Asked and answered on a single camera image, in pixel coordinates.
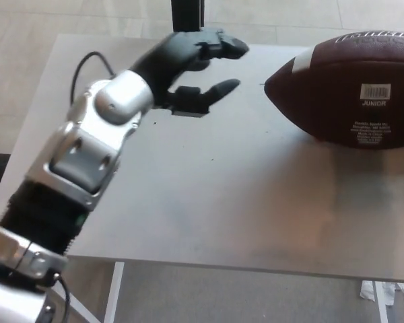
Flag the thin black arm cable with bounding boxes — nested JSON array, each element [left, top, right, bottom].
[[52, 271, 72, 323]]

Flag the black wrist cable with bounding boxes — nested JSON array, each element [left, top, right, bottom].
[[70, 50, 117, 108]]

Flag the white table frame with brace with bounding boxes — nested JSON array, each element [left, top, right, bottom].
[[67, 261, 126, 323]]

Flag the brown Franklin junior football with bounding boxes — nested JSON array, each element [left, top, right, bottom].
[[264, 29, 404, 151]]

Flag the white table leg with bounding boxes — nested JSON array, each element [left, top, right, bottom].
[[373, 281, 390, 323]]

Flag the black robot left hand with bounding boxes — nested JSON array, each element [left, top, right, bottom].
[[127, 28, 250, 118]]

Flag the crumpled white paper scraps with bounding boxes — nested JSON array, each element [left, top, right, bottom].
[[358, 281, 404, 309]]

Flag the black vertical post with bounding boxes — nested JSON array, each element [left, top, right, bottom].
[[170, 0, 206, 34]]

